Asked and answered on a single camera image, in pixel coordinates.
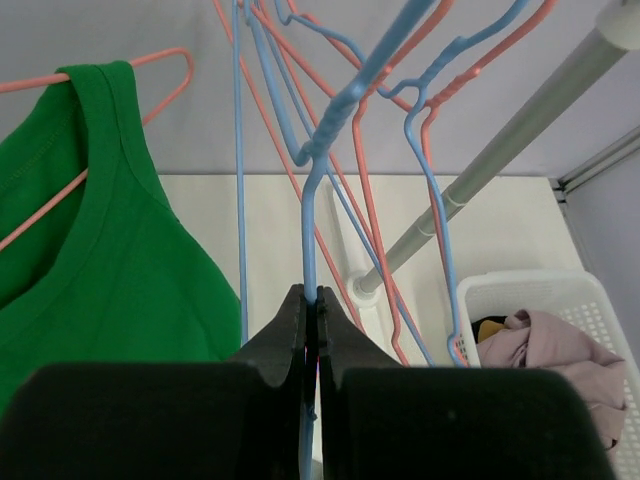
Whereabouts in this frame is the white clothes rack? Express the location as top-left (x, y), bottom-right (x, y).
top-left (347, 0), bottom-right (640, 331)

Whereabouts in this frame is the white plastic basket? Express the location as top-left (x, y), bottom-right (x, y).
top-left (457, 270), bottom-right (639, 479)

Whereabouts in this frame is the mauve pink tank top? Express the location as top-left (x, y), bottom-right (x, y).
top-left (476, 309), bottom-right (627, 455)

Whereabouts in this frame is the black tank top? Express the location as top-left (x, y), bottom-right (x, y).
top-left (471, 316), bottom-right (506, 344)

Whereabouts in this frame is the mustard brown tank top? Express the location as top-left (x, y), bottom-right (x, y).
top-left (478, 320), bottom-right (506, 343)

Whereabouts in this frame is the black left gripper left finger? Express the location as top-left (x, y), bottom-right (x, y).
top-left (227, 284), bottom-right (306, 388)

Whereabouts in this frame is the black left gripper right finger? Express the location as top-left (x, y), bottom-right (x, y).
top-left (317, 286), bottom-right (401, 390)

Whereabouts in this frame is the light blue wire hanger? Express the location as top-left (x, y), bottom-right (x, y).
top-left (375, 0), bottom-right (536, 368)

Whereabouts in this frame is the green tank top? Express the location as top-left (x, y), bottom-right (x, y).
top-left (1, 61), bottom-right (241, 404)

